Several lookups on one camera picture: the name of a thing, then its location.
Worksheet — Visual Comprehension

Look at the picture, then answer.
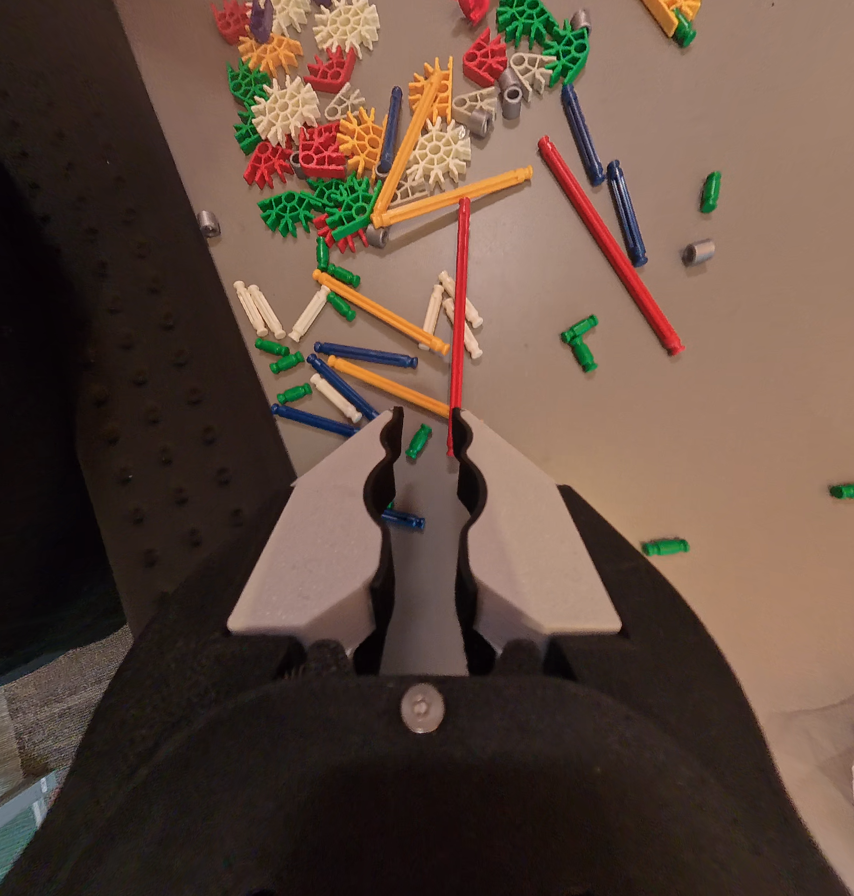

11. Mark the green toy connector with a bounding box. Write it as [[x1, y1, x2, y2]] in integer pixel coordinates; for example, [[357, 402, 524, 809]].
[[542, 24, 591, 88], [496, 0, 561, 50]]

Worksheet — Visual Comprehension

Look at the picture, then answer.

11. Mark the red long toy rod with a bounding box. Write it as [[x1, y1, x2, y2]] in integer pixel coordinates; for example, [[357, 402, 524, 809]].
[[538, 136, 685, 356]]

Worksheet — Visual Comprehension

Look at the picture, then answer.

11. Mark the black mesh chair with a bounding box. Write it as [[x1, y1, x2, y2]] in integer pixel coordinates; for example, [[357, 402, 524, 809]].
[[0, 0, 298, 673]]

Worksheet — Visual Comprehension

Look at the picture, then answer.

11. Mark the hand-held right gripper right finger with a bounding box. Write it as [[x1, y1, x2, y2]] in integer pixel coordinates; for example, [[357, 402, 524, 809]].
[[447, 408, 623, 676]]

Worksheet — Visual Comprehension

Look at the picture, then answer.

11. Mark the heap of mixed toy rods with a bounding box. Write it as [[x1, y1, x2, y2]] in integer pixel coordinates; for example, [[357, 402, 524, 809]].
[[233, 166, 534, 531]]

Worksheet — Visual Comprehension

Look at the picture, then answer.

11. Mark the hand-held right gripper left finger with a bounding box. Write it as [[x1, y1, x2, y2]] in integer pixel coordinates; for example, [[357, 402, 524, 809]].
[[227, 406, 405, 676]]

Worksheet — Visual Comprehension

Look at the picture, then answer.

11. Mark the yellow toy connector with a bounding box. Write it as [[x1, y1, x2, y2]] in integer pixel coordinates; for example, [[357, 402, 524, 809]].
[[640, 0, 701, 37]]

